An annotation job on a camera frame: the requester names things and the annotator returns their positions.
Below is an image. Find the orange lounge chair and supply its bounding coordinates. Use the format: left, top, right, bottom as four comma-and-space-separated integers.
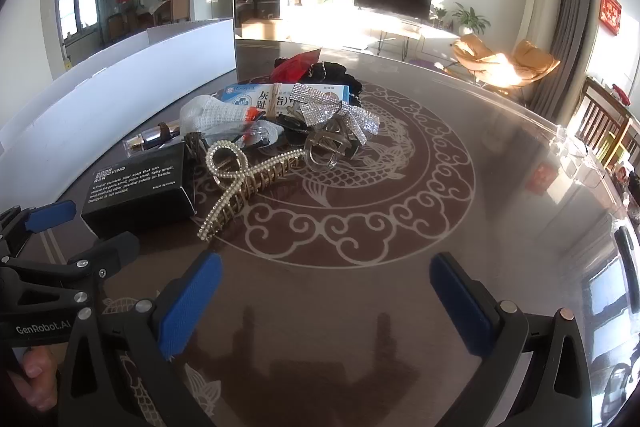
492, 39, 561, 95
452, 33, 516, 80

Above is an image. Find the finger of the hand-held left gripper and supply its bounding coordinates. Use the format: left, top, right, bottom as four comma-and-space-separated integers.
50, 231, 141, 280
0, 201, 77, 258

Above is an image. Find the red cloth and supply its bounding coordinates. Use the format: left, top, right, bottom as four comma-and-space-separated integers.
272, 48, 322, 84

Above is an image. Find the white television console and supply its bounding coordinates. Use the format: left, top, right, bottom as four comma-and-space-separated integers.
350, 9, 461, 58

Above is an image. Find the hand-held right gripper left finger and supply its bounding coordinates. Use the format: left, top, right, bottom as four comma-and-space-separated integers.
55, 251, 223, 427

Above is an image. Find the red paper card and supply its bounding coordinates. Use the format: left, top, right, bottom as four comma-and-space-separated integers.
525, 162, 556, 195

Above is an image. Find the tan rubber band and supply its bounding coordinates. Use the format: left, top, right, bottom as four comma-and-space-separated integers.
267, 83, 283, 118

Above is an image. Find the brown patterned desktop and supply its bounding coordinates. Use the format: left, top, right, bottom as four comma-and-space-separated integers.
0, 38, 640, 427

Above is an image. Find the silver metal tube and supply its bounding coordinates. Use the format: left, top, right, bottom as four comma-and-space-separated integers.
122, 119, 182, 154

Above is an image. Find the white storage box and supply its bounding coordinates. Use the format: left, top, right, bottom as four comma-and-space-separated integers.
0, 18, 236, 158

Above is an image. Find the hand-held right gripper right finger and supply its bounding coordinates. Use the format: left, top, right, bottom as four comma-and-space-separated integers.
431, 251, 596, 427

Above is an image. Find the person's left hand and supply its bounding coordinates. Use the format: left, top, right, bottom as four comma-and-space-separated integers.
7, 344, 63, 413

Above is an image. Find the red wall decoration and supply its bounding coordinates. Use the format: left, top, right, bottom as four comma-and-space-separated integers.
599, 0, 622, 36

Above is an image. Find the rhinestone bow hair clip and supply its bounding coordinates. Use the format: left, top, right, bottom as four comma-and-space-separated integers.
291, 82, 381, 172

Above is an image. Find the blue white ointment box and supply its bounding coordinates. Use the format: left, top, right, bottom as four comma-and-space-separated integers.
220, 83, 352, 120

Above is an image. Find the covered standing air conditioner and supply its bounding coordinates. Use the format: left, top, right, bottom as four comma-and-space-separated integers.
517, 0, 566, 58

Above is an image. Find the black cardboard box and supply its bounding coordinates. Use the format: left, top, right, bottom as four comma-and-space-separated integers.
81, 142, 197, 239

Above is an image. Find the black hair accessory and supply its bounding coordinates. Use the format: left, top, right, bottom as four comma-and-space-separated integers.
277, 114, 313, 145

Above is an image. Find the wooden dining chair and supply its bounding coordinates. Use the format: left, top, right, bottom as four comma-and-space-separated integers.
575, 77, 640, 168

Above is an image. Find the white knit glove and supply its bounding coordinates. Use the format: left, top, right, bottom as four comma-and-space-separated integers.
179, 94, 256, 132

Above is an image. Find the black beaded scrunchie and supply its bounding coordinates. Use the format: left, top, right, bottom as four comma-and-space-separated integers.
307, 61, 363, 105

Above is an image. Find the pearl hair claw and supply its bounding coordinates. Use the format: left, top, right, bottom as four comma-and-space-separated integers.
197, 140, 307, 242

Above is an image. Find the wooden sideboard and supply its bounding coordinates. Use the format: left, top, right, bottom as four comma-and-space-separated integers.
152, 0, 192, 25

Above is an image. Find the large potted plant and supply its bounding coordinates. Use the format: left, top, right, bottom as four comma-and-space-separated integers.
451, 3, 492, 35

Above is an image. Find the grey curtain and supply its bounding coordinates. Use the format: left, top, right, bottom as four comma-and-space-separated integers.
520, 0, 608, 128

